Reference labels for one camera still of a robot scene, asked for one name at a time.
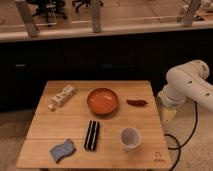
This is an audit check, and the grey metal post left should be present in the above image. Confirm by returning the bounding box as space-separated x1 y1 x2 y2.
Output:
15 0 39 37

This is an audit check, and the grey metal post right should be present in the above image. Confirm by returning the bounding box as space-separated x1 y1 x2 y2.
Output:
182 0 201 27

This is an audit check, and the black office chair base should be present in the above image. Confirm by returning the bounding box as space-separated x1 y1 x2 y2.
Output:
72 0 104 13

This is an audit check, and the red chili pepper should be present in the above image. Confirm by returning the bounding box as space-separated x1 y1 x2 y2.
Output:
126 99 147 107

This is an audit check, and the orange ceramic bowl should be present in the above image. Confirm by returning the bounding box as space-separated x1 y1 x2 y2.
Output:
87 88 119 115

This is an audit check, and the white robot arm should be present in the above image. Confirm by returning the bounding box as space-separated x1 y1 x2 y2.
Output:
158 60 213 123

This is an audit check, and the grey metal post middle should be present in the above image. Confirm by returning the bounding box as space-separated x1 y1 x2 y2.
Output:
91 0 101 33

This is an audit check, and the blue sponge cloth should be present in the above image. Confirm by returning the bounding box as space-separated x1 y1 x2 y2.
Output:
50 139 76 163

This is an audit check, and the black striped rectangular block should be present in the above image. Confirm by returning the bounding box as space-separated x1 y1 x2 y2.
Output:
84 121 100 151

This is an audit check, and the grey metal post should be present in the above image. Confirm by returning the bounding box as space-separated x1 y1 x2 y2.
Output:
182 0 201 27
91 0 101 33
15 0 39 37

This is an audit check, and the black office chair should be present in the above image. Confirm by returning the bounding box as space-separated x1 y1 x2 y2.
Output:
26 0 67 23

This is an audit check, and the white tube package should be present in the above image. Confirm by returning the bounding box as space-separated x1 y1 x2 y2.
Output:
48 85 75 111

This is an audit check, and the white paper cup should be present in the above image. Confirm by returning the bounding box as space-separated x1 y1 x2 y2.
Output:
120 127 142 151

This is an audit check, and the black cable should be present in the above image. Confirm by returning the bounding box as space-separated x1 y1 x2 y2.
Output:
164 101 199 171

